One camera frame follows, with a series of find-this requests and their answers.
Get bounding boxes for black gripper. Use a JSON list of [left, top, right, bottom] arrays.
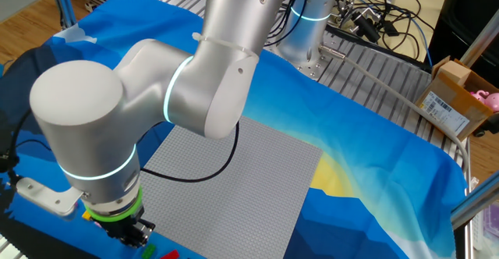
[[101, 211, 156, 249]]

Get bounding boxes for green Lego brick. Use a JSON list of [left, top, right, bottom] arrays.
[[140, 243, 157, 259]]

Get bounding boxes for grey Lego baseplate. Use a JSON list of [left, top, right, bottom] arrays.
[[139, 115, 324, 259]]

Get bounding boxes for blue mountain print tablecloth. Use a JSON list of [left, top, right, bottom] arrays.
[[0, 0, 469, 259]]

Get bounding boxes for large open cardboard box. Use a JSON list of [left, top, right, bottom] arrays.
[[415, 55, 499, 142]]

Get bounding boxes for clear plastic storage box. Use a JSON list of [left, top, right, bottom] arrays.
[[469, 204, 499, 259]]

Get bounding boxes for small tan cardboard box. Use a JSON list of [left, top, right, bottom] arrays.
[[438, 59, 472, 87]]

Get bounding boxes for black caster wheel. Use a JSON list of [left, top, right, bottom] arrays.
[[473, 112, 499, 138]]

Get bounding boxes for pink plastic toy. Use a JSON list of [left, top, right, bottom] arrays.
[[469, 89, 499, 114]]

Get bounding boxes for black cabinet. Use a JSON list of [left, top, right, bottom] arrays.
[[426, 0, 499, 88]]

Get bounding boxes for green wrist flange ring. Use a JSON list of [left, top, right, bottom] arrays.
[[83, 186, 144, 224]]

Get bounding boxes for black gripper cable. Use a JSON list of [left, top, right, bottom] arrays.
[[140, 121, 241, 184]]

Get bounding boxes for silver camera mount bracket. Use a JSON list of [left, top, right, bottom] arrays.
[[15, 176, 85, 217]]

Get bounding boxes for black camera cable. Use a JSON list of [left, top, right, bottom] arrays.
[[0, 108, 52, 186]]

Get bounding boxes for white cable tie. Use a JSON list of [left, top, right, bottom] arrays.
[[191, 32, 260, 60]]

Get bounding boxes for blue and silver post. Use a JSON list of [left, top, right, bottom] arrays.
[[46, 0, 78, 30]]

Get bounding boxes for grey flexible hose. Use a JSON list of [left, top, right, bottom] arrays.
[[318, 44, 470, 178]]

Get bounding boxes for tangled black cables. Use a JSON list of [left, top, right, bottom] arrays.
[[331, 0, 436, 63]]

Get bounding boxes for silver aluminium frame bar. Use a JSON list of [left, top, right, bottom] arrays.
[[450, 171, 499, 231], [459, 7, 499, 69]]

